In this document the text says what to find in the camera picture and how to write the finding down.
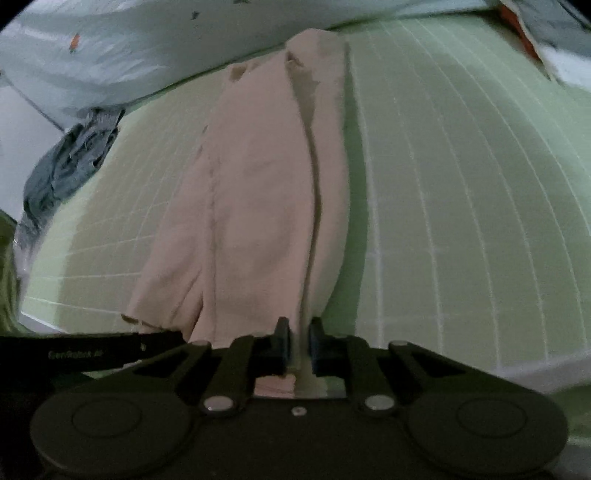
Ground white cloth with orange patch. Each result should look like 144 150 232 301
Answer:
499 0 591 86

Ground white carrot print quilt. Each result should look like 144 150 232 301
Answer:
0 0 504 121

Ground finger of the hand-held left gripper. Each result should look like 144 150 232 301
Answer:
136 329 188 363

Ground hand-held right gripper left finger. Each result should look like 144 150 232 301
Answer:
78 318 291 415

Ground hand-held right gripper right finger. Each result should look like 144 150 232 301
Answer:
308 318 522 416

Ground grey crumpled cloth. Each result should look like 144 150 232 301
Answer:
23 107 126 232

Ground pink pants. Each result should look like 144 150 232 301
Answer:
121 28 352 398

